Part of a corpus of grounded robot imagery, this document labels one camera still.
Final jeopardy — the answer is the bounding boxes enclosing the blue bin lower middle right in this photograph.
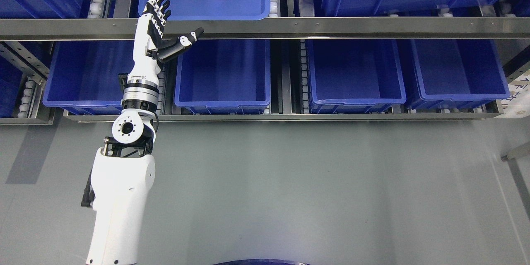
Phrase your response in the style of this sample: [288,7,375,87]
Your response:
[306,39,407,114]

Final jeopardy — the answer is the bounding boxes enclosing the white labelled paper sheet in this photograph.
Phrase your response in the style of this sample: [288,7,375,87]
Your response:
[496,70,530,118]

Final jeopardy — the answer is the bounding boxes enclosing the metal shelf front rail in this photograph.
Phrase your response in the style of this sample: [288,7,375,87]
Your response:
[0,17,530,41]

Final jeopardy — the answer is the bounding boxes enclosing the grey desk edge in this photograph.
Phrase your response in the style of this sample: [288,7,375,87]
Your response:
[501,141,530,161]

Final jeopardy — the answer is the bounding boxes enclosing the blue bin lower far left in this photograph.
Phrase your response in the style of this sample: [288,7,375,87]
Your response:
[42,40,134,116]

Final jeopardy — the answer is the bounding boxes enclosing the blue bin lower far right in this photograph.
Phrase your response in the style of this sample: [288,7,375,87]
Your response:
[396,39,510,110]

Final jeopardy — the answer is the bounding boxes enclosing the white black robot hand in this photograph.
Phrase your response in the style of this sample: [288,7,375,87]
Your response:
[127,0,204,84]

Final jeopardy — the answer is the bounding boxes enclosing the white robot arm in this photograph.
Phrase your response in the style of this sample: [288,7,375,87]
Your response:
[82,74,159,265]

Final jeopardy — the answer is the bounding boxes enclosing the blue bin lower middle left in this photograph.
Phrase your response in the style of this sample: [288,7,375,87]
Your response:
[173,40,271,115]

